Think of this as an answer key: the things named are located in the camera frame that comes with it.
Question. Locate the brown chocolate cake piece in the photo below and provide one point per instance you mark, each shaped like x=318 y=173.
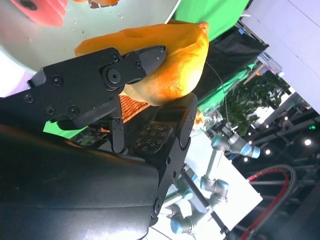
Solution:
x=93 y=4

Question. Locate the green leafy plant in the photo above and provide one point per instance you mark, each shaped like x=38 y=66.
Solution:
x=255 y=100

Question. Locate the white table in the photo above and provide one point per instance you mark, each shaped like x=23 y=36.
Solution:
x=237 y=180

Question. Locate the black backdrop cloth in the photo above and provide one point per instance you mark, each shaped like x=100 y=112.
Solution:
x=232 y=57

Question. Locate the red and black hoop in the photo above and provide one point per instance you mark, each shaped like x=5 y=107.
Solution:
x=265 y=171

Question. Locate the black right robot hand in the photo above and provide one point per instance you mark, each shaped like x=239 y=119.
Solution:
x=75 y=87

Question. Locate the orange wicker basket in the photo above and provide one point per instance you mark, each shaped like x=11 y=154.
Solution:
x=131 y=107

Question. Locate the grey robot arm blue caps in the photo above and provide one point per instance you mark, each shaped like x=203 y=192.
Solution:
x=247 y=150
x=217 y=187

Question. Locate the grey-green round bowl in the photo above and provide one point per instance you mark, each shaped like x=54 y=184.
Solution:
x=112 y=20

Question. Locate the pink cake slice black dot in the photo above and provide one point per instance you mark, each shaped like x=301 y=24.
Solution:
x=42 y=15

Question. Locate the clear bag with bread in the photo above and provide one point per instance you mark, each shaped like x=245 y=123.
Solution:
x=202 y=122

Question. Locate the oval orange striped bread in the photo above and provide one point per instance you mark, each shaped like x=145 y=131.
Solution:
x=180 y=62

